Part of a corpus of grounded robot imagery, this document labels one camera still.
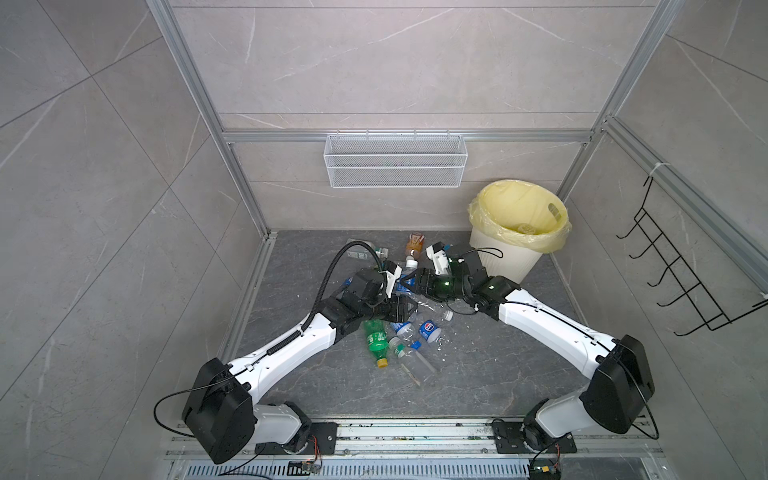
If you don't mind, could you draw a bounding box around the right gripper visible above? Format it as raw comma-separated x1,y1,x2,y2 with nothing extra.
400,267,471,301

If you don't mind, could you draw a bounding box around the blue label bottle white cap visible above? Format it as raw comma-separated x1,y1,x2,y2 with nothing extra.
394,256,419,296

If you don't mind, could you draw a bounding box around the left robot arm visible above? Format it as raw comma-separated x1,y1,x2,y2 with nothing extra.
181,262,416,465

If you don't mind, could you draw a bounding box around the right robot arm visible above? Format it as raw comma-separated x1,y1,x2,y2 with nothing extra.
399,259,655,451

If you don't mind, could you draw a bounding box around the white plastic waste bin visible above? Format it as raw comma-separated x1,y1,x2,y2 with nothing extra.
469,227,542,284

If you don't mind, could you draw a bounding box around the yellow bin liner bag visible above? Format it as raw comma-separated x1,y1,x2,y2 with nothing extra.
468,179,572,254

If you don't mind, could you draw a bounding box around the blue label bottle centre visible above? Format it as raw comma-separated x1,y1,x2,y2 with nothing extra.
390,322,422,350

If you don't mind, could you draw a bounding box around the green Sprite bottle yellow cap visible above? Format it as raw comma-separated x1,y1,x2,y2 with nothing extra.
363,319,389,368

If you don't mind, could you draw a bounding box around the clear crushed bottle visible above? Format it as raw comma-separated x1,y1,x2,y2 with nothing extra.
417,300,455,323

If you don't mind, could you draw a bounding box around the Pepsi blue label bottle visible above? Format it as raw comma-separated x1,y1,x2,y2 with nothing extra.
418,320,447,354

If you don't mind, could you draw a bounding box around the amber tea bottle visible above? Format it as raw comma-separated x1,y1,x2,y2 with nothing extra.
405,233,425,259

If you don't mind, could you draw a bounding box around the clear bottle green label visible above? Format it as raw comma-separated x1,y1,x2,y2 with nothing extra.
346,242,389,261

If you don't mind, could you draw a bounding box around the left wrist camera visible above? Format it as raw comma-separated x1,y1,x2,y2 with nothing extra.
382,260,402,298

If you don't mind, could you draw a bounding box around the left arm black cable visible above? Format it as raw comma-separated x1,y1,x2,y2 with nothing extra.
152,240,385,480

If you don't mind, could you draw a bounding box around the aluminium front rail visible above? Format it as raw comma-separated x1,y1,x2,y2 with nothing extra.
151,417,677,479

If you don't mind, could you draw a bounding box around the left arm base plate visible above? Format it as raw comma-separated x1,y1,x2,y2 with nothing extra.
254,422,339,456

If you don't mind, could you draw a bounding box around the white wire mesh basket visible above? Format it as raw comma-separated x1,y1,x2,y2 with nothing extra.
323,133,468,189

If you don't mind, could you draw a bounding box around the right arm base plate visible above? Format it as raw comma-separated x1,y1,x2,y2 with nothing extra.
489,418,577,454

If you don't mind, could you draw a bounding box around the black wire hook rack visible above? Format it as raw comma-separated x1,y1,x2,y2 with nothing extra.
616,176,767,338

